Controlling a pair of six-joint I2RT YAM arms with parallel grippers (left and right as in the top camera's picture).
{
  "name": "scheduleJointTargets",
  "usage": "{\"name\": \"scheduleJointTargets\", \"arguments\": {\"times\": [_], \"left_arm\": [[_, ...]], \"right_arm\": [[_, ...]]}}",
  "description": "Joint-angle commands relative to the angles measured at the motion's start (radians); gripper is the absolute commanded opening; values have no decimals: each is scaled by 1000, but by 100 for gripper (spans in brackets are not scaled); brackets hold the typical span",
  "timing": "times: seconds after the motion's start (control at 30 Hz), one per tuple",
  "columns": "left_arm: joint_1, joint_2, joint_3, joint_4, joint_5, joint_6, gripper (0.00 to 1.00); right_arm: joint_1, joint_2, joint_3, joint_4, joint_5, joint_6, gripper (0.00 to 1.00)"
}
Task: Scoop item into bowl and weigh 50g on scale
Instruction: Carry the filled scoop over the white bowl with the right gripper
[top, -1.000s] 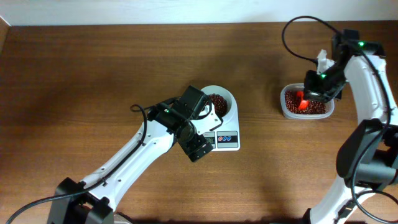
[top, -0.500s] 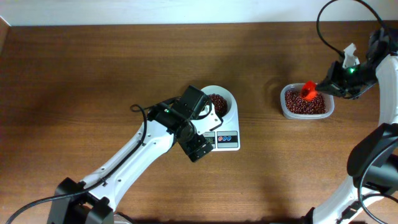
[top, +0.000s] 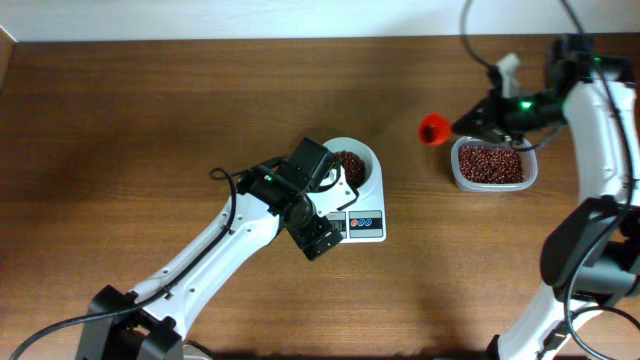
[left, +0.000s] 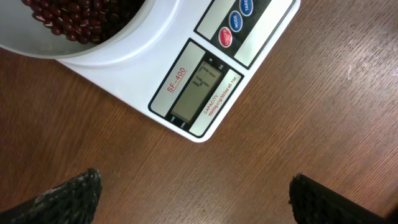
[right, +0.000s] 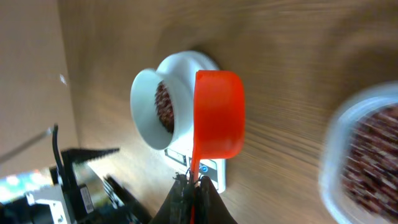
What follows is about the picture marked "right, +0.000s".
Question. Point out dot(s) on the white round bowl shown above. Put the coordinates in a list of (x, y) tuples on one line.
[(161, 108)]

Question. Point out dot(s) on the white digital kitchen scale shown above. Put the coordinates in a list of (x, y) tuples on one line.
[(184, 66)]

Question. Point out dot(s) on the red plastic scoop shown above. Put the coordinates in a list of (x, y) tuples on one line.
[(220, 106)]

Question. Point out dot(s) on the red adzuki beans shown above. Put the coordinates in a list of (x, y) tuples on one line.
[(358, 179)]

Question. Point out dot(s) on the clear plastic bean container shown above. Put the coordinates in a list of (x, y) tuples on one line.
[(357, 180)]

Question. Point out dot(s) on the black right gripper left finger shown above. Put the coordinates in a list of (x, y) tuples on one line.
[(177, 207)]

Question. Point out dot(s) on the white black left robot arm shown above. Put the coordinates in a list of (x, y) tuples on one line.
[(67, 201)]

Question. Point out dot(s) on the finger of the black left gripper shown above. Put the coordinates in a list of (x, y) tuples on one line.
[(82, 155)]

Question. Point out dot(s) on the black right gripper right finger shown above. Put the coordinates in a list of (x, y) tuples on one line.
[(208, 205)]

